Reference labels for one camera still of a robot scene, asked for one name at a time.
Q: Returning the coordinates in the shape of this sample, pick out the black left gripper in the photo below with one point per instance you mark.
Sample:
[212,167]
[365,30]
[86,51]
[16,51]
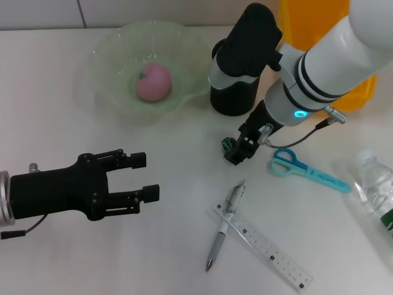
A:
[55,193]

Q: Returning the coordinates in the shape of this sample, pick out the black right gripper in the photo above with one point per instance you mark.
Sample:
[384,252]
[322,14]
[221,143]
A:
[259,120]

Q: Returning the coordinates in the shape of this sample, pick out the green plastic wrapper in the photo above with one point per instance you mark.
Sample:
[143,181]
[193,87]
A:
[227,143]

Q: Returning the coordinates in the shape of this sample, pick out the blue scissors with sheath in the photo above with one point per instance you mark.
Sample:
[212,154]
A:
[294,167]

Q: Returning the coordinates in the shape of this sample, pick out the white grey ballpoint pen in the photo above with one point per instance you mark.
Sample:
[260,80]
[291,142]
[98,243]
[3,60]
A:
[218,242]

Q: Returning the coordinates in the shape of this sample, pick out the pink peach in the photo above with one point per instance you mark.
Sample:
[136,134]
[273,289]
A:
[153,81]

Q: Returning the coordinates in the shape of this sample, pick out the transparent plastic ruler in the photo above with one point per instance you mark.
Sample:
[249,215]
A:
[270,249]

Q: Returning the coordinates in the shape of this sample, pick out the clear water bottle green label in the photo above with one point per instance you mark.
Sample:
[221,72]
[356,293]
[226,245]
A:
[377,187]

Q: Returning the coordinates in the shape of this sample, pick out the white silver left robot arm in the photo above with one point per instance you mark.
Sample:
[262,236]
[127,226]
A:
[4,199]

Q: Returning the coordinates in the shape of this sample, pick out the black mesh pen holder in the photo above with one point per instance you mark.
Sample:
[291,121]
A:
[233,99]

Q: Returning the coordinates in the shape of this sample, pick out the green glass fruit plate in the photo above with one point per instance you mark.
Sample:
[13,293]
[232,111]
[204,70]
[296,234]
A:
[116,61]

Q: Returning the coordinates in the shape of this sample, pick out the yellow plastic bin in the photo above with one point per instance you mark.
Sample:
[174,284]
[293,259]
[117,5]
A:
[307,24]

